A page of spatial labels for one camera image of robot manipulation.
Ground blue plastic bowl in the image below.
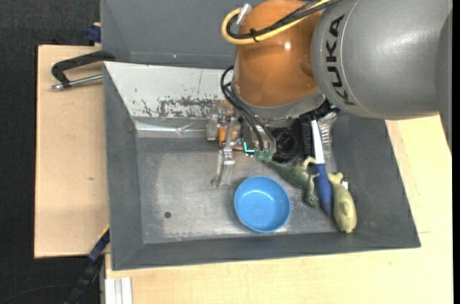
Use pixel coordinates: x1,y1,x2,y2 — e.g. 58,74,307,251
233,175,292,234

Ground blue pen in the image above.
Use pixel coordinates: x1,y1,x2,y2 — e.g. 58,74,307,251
315,162,334,217

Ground pale green toy animal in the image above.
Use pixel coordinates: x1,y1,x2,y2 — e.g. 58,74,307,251
327,171,359,234

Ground grey metal bin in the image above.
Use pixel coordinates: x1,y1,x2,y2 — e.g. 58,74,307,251
98,0,422,272

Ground green toy dinosaur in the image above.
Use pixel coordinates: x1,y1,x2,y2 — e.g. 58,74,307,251
264,155,321,208

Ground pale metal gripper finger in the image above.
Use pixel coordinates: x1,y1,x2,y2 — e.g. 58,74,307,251
209,150,224,189
219,147,236,188

